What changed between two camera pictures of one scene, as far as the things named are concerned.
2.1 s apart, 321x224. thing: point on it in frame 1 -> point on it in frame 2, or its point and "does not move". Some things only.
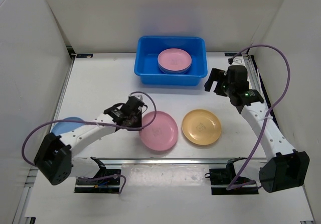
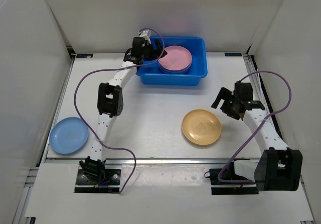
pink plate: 162,134 -> 178,59
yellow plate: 201,126 does not move
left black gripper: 139,123 -> 154,53
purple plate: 185,69 does not move
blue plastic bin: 148,49 does not move
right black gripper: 215,75 -> 224,93
